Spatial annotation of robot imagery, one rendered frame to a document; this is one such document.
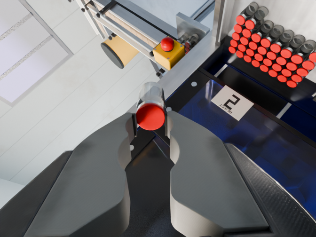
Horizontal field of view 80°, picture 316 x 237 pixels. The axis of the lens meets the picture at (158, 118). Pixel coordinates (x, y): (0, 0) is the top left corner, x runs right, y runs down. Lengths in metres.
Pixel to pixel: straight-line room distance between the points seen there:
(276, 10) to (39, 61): 2.80
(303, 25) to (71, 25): 2.79
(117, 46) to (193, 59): 2.15
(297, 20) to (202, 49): 0.24
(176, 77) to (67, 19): 2.56
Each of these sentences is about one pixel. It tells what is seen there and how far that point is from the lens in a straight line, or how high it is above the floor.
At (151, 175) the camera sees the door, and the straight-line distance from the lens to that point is 0.48.
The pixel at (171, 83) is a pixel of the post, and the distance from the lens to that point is 0.54.
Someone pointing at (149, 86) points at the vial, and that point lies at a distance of 0.15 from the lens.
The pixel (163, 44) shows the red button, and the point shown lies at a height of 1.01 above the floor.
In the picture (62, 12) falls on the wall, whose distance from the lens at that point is 2.99.
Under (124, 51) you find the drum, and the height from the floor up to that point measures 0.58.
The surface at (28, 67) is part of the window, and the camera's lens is 3.02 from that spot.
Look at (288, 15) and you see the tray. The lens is 0.49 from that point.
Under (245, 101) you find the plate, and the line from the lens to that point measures 0.53.
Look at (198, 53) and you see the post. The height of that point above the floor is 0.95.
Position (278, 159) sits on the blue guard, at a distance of 0.50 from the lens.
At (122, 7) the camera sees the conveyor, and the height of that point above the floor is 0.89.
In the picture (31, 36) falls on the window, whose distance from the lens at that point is 2.94.
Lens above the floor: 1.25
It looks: 8 degrees down
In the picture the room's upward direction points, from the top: 135 degrees counter-clockwise
